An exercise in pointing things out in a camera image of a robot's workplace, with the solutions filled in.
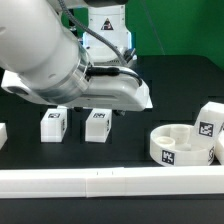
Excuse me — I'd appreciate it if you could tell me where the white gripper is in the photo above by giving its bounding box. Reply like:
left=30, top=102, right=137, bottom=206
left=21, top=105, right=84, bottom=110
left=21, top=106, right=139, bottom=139
left=1, top=66, right=153, bottom=117

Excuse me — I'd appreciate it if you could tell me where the white round stool seat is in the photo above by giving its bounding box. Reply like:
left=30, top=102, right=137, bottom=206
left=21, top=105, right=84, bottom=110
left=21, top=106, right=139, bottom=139
left=149, top=124, right=214, bottom=166

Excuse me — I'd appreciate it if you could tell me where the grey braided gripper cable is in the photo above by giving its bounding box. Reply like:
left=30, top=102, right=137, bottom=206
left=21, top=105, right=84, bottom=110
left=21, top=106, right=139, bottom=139
left=56, top=0, right=144, bottom=88

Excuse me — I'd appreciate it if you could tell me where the white left fence rail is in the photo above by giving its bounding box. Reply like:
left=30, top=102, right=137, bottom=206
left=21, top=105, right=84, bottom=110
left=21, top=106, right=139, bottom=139
left=0, top=123, right=8, bottom=150

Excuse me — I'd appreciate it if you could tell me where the white fence rail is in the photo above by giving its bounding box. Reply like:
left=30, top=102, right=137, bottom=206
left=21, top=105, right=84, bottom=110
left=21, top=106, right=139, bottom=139
left=0, top=166, right=224, bottom=198
left=0, top=123, right=8, bottom=150
left=215, top=132, right=224, bottom=165

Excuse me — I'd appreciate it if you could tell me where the white front fence rail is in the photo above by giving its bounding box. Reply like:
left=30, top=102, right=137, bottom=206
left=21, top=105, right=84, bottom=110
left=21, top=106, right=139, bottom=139
left=0, top=166, right=224, bottom=198

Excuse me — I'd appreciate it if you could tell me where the white right fence rail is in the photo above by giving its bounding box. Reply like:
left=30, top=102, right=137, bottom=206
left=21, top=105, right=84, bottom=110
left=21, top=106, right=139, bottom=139
left=215, top=132, right=224, bottom=165

